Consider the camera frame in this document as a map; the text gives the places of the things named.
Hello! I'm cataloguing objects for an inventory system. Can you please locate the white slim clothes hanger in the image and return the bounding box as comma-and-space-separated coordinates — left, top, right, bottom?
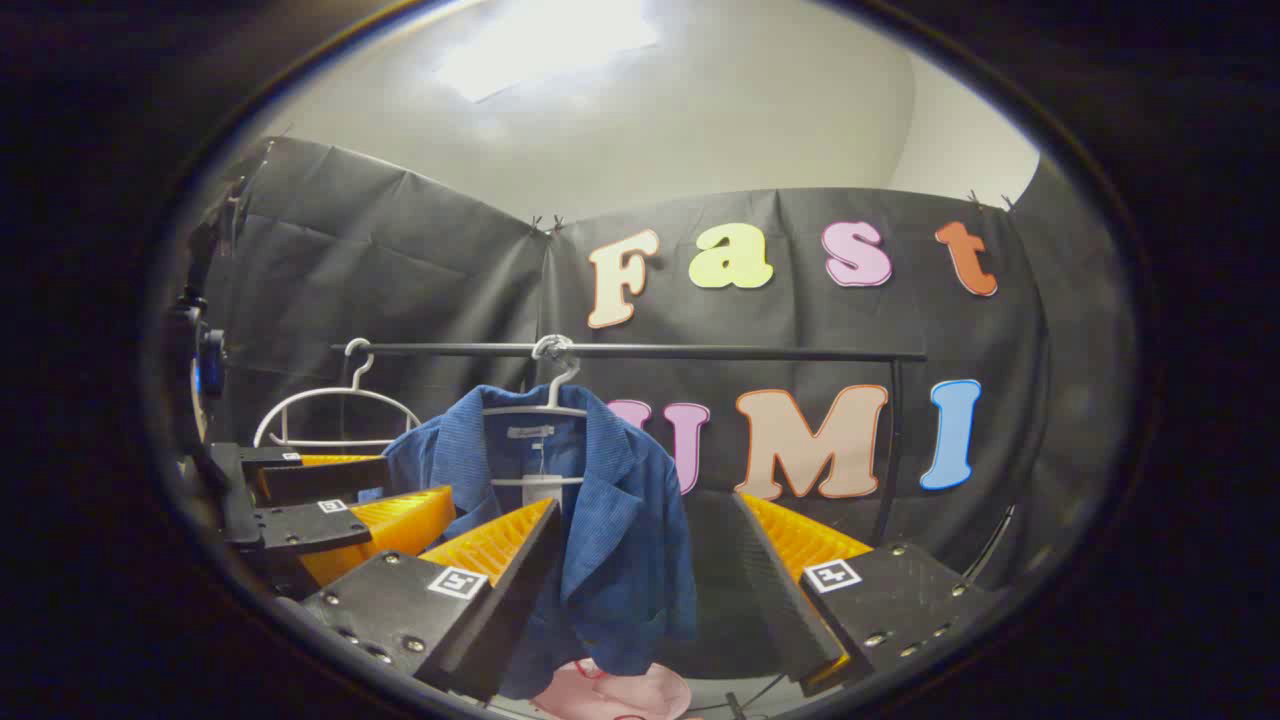
253, 338, 423, 449

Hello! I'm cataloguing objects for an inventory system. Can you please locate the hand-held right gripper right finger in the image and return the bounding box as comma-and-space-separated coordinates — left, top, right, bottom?
730, 490, 993, 699

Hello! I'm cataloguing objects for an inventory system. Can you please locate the black clothes rail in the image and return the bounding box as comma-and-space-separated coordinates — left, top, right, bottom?
330, 342, 928, 549

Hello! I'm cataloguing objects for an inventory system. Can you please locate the blue corduroy jacket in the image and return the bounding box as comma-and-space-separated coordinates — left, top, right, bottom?
358, 384, 698, 701

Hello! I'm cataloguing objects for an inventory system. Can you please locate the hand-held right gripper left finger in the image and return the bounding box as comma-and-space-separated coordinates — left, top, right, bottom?
298, 497, 564, 703

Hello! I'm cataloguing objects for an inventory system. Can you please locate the white ribbed clothes hanger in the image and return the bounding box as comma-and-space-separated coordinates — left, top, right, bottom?
482, 334, 591, 489

